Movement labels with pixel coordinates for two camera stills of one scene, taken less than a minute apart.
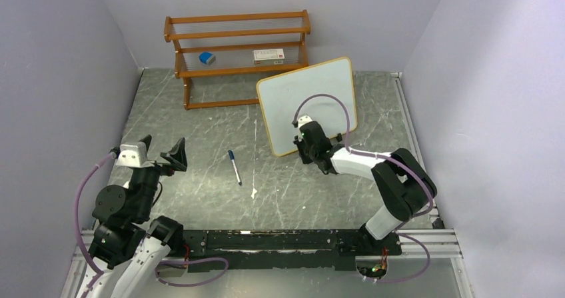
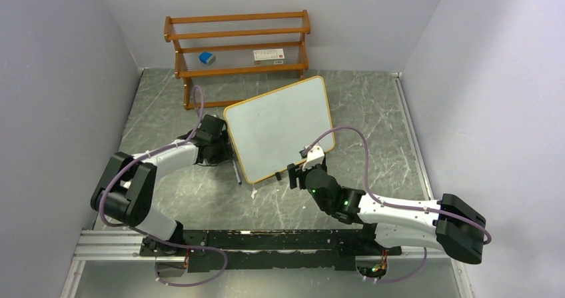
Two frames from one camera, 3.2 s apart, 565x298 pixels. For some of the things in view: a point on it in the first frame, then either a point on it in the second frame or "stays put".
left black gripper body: [146, 181] -> [222, 150]
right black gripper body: [307, 153] -> [295, 171]
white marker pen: [232, 159] stays put
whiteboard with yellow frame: [281, 95] -> [269, 131]
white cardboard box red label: [268, 57] stays put
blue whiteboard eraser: [207, 58] stays put
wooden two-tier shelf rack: [212, 45] stays put
